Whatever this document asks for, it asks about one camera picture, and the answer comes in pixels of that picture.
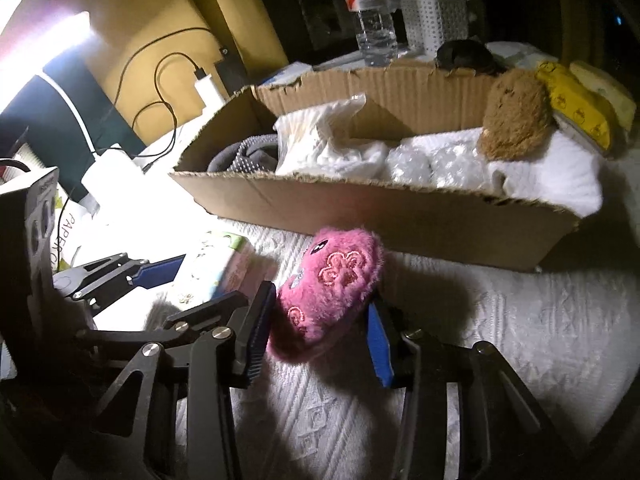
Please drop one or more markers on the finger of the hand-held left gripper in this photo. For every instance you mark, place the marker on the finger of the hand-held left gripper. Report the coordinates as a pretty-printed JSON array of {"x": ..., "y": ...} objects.
[
  {"x": 160, "y": 270},
  {"x": 210, "y": 312}
]

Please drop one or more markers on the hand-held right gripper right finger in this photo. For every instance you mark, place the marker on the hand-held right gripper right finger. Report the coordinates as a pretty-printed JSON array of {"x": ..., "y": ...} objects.
[{"x": 381, "y": 355}]

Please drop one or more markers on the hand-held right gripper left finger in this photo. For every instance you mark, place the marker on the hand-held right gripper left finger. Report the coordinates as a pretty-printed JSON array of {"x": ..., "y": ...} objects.
[{"x": 255, "y": 340}]

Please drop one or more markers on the pink plush toy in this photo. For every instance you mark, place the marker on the pink plush toy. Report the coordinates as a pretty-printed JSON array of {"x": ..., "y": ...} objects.
[{"x": 325, "y": 285}]

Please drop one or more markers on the cardboard box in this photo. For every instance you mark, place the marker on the cardboard box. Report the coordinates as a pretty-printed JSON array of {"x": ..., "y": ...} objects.
[{"x": 400, "y": 220}]

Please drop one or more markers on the grey dotted socks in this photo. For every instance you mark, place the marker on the grey dotted socks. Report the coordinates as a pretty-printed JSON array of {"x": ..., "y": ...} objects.
[{"x": 240, "y": 157}]

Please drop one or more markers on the bubble wrap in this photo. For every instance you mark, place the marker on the bubble wrap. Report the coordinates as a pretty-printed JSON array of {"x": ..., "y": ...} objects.
[{"x": 430, "y": 165}]

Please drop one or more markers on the cotton swab bag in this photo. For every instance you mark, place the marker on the cotton swab bag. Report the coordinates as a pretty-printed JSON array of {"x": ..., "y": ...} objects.
[{"x": 310, "y": 135}]

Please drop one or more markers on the white ribbed towel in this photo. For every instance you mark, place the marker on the white ribbed towel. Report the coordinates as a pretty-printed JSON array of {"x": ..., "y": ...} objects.
[{"x": 545, "y": 175}]

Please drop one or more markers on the brown plush toy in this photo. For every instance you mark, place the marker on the brown plush toy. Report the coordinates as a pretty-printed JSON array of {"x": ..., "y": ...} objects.
[{"x": 515, "y": 110}]

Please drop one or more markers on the tree print paper bag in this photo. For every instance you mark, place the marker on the tree print paper bag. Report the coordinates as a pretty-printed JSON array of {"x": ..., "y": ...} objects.
[{"x": 70, "y": 230}]

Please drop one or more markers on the green patterned box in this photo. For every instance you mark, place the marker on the green patterned box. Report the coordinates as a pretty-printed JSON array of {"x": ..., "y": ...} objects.
[{"x": 220, "y": 265}]

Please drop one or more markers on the white desk lamp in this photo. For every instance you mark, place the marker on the white desk lamp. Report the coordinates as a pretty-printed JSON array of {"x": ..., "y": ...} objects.
[{"x": 112, "y": 170}]

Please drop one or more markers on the white textured tablecloth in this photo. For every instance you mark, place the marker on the white textured tablecloth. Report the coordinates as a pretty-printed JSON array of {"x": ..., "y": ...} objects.
[{"x": 500, "y": 335}]

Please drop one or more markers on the white charger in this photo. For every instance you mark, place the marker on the white charger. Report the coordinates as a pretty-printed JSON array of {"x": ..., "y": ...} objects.
[{"x": 209, "y": 91}]

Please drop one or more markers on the black power adapter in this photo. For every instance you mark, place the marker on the black power adapter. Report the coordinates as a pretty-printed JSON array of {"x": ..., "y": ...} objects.
[{"x": 232, "y": 70}]

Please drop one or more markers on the white and blue box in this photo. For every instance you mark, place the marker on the white and blue box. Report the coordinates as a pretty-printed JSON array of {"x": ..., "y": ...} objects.
[{"x": 285, "y": 72}]

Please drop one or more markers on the black round object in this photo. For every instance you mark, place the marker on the black round object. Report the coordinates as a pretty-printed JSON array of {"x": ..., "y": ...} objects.
[{"x": 465, "y": 52}]

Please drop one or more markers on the clear water bottle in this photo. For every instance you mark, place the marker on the clear water bottle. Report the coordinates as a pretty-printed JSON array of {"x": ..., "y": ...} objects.
[{"x": 370, "y": 25}]

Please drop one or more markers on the white tissue pack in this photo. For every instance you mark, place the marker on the white tissue pack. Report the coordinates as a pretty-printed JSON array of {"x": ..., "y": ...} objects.
[{"x": 520, "y": 55}]

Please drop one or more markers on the white perforated basket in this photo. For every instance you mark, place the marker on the white perforated basket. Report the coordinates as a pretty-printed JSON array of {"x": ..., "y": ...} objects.
[{"x": 435, "y": 22}]

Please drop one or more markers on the pale yellow tissue pack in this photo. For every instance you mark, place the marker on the pale yellow tissue pack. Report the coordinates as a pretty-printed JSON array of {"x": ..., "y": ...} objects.
[{"x": 610, "y": 90}]

